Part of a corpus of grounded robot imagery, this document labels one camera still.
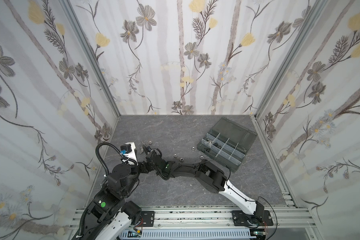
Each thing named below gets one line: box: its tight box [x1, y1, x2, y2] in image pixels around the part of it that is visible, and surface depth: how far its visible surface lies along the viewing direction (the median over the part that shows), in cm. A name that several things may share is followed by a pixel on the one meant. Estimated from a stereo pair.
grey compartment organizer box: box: [197, 117, 258, 173], surface depth 101 cm
